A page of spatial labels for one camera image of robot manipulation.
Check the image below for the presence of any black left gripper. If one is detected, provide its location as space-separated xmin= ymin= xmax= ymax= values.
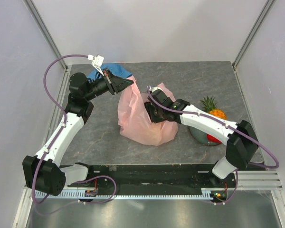
xmin=85 ymin=67 xmax=133 ymax=101

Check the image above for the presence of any pink peach plastic bag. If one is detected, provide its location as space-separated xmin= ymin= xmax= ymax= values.
xmin=117 ymin=76 xmax=178 ymax=146

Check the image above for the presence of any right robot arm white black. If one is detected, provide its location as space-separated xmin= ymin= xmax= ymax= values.
xmin=144 ymin=86 xmax=258 ymax=187

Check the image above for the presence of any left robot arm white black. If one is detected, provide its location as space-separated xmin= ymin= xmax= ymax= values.
xmin=22 ymin=68 xmax=133 ymax=196

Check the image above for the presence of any blue bucket hat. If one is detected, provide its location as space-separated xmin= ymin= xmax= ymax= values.
xmin=87 ymin=63 xmax=133 ymax=80

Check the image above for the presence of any toy pineapple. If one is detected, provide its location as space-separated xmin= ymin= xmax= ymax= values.
xmin=200 ymin=96 xmax=227 ymax=120

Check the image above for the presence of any dark round plate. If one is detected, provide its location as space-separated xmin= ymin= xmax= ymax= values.
xmin=188 ymin=126 xmax=220 ymax=146

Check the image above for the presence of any red toy bell pepper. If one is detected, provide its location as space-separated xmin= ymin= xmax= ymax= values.
xmin=207 ymin=134 xmax=222 ymax=144

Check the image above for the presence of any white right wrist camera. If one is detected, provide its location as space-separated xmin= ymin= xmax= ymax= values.
xmin=148 ymin=86 xmax=162 ymax=93

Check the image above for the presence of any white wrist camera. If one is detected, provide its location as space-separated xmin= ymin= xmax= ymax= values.
xmin=148 ymin=86 xmax=162 ymax=93
xmin=87 ymin=55 xmax=104 ymax=76

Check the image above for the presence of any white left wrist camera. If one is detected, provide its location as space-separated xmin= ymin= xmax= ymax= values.
xmin=87 ymin=55 xmax=104 ymax=76

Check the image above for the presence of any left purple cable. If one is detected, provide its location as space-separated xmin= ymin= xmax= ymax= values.
xmin=32 ymin=54 xmax=118 ymax=216

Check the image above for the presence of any purple cable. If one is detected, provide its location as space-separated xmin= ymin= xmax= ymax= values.
xmin=146 ymin=85 xmax=280 ymax=206
xmin=32 ymin=54 xmax=118 ymax=216

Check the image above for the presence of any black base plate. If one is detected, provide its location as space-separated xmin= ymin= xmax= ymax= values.
xmin=71 ymin=164 xmax=236 ymax=194

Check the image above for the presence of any slotted cable duct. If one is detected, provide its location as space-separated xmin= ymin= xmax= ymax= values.
xmin=48 ymin=188 xmax=227 ymax=200

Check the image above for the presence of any left aluminium frame post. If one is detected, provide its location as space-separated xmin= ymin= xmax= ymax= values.
xmin=23 ymin=0 xmax=62 ymax=58

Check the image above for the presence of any aluminium frame post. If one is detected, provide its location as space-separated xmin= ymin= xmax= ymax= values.
xmin=23 ymin=0 xmax=62 ymax=58
xmin=232 ymin=0 xmax=276 ymax=70

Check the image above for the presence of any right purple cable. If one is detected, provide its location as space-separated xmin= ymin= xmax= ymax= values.
xmin=146 ymin=85 xmax=280 ymax=206

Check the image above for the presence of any right aluminium frame post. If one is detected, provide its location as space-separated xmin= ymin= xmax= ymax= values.
xmin=232 ymin=0 xmax=276 ymax=70

